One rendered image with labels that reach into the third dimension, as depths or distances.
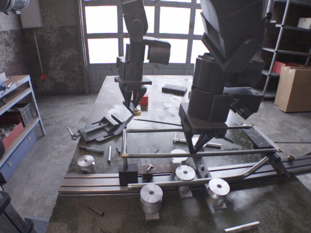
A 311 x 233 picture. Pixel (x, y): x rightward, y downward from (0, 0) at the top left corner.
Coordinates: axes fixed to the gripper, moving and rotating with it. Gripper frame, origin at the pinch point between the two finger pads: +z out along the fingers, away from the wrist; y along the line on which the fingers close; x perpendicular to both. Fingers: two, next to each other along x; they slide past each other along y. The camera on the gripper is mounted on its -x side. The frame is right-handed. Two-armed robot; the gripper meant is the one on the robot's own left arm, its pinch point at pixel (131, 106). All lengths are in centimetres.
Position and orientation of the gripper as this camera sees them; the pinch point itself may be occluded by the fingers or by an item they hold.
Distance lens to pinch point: 56.1
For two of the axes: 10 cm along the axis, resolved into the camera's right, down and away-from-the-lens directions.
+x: 4.6, 4.3, -7.7
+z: -1.0, 8.9, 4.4
